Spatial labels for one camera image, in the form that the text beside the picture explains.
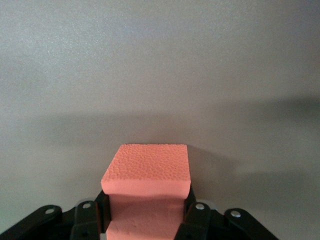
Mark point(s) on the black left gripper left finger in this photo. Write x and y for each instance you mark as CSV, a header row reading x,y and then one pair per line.
x,y
85,220

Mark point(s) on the orange foam cube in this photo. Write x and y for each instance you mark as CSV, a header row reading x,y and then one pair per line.
x,y
147,170

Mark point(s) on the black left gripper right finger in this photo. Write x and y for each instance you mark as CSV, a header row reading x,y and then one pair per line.
x,y
197,220

